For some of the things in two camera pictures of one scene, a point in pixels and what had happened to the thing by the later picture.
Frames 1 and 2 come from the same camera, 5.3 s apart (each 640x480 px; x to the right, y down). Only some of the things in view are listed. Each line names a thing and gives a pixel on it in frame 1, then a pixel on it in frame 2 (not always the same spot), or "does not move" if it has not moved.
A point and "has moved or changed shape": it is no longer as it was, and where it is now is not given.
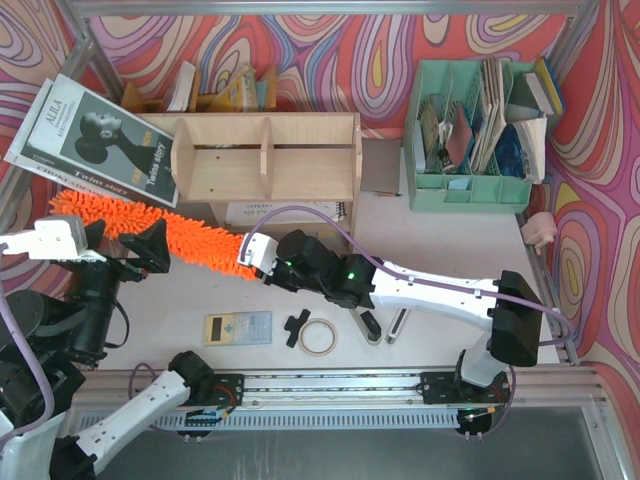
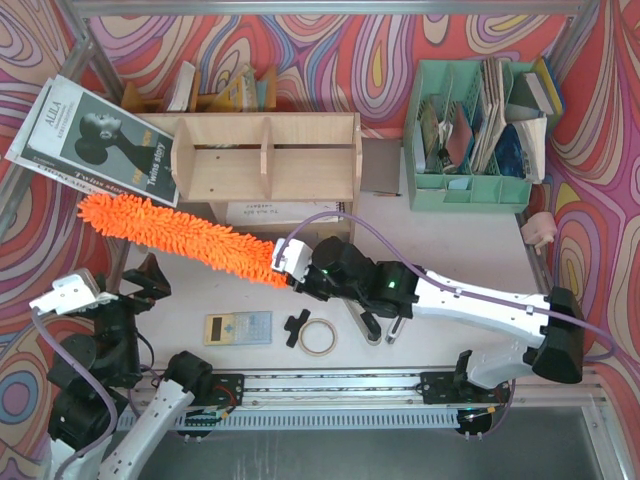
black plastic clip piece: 294,325 does not move
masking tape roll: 321,354 does not move
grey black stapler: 367,325 does not move
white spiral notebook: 258,212 does not move
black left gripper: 118,267 → 129,293
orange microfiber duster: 187,241 has moved or changed shape
